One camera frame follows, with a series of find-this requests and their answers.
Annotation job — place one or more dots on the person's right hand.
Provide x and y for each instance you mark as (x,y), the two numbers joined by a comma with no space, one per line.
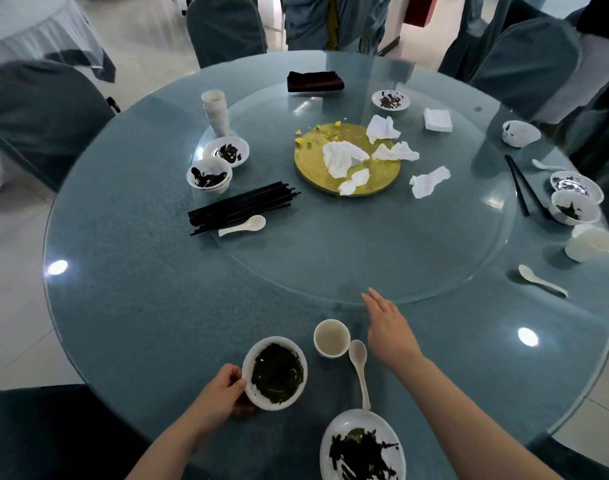
(392,339)

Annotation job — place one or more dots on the person's left hand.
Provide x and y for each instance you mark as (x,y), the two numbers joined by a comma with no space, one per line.
(217,402)

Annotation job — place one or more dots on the bundle of black chopsticks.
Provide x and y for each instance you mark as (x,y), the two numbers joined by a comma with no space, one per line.
(244,207)

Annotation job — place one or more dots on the person's left forearm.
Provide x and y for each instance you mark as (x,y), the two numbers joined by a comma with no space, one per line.
(169,454)

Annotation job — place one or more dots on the person's right forearm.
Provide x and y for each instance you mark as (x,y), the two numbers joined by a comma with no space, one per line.
(469,424)

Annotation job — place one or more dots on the round glass turntable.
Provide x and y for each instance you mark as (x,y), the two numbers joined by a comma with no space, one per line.
(374,254)

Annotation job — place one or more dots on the round blue table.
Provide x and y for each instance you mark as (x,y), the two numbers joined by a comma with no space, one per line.
(144,294)

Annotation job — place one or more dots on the crumpled white tissue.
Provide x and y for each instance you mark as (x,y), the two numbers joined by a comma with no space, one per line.
(381,128)
(402,152)
(340,157)
(353,180)
(424,184)

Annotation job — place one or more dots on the yellow round disc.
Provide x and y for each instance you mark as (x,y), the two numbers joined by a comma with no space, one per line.
(312,174)

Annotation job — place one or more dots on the folded white napkin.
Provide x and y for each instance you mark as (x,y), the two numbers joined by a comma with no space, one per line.
(438,119)

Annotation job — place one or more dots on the dark red cloth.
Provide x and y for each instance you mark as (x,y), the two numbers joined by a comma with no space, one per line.
(314,82)

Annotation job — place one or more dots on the red door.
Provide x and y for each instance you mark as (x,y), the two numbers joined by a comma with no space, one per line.
(420,9)

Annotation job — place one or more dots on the round white clothed table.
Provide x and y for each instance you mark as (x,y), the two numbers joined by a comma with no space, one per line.
(29,29)

